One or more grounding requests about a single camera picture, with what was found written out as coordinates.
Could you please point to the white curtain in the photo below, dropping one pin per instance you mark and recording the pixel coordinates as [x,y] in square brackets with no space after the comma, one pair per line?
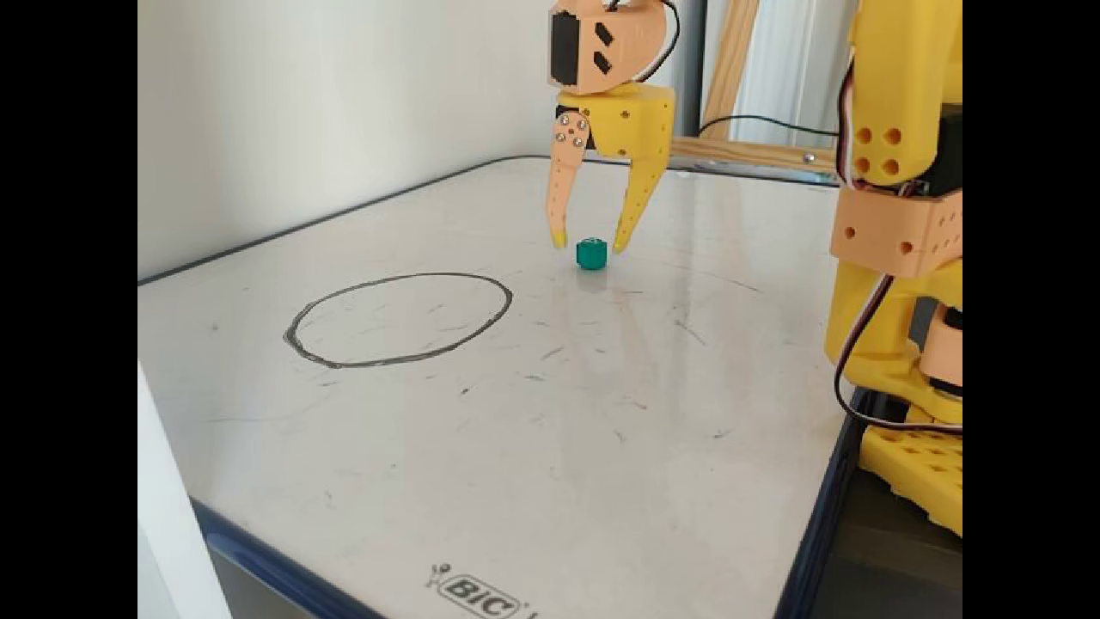
[791,60]

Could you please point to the wooden frame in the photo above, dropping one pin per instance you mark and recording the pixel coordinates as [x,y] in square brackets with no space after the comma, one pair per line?
[730,69]

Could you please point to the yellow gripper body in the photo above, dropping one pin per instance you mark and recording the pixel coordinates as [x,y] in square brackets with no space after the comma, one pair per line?
[638,122]

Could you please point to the peach gripper finger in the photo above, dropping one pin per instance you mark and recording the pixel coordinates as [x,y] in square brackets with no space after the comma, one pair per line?
[564,185]

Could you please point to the green cube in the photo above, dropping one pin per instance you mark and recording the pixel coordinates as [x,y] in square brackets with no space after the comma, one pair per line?
[591,254]

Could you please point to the white upright panel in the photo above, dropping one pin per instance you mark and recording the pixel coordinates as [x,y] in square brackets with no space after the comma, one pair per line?
[168,516]

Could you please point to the yellow and peach robot arm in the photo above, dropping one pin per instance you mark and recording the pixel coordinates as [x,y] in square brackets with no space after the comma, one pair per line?
[898,94]

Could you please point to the white dry-erase board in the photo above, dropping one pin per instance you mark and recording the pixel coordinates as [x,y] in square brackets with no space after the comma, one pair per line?
[516,447]

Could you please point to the dark metal post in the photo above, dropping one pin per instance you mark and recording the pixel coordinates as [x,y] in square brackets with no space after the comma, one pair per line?
[692,60]

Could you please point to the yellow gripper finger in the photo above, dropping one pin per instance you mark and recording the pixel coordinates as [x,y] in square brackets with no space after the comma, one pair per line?
[640,202]

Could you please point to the black drawn circle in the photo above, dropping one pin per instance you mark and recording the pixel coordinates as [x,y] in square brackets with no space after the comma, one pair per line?
[290,336]

